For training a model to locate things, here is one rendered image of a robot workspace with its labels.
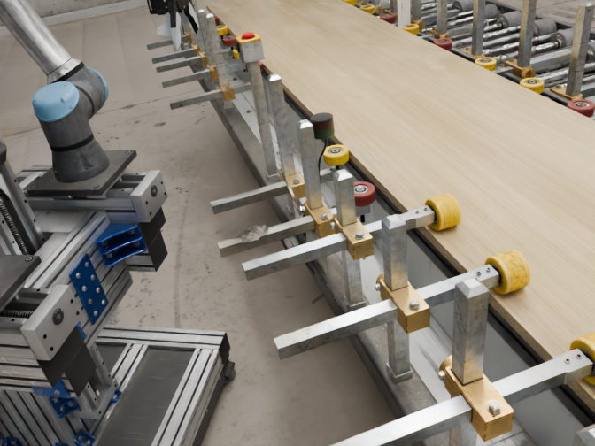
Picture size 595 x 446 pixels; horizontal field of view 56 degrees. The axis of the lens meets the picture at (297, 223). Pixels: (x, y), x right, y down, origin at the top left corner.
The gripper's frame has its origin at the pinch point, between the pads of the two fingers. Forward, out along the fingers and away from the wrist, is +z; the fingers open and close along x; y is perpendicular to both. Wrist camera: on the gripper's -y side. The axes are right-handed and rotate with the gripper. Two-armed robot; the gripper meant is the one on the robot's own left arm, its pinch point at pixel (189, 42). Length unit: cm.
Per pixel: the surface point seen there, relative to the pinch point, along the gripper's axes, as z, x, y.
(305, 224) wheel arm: 46, 17, -29
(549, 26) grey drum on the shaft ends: 49, -151, -115
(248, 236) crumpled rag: 44, 26, -15
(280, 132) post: 31.3, -9.6, -17.6
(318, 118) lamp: 19.1, 8.2, -33.8
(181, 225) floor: 132, -101, 77
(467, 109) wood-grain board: 42, -44, -73
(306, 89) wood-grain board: 42, -69, -13
